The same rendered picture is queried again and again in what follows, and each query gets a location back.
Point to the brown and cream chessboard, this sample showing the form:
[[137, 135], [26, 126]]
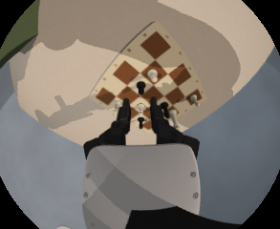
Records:
[[154, 49]]

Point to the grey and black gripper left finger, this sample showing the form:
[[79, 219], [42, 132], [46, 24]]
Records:
[[116, 133]]

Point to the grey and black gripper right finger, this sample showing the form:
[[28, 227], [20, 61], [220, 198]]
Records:
[[165, 132]]

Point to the white pawn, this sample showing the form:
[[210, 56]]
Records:
[[140, 107], [193, 98], [153, 73]]

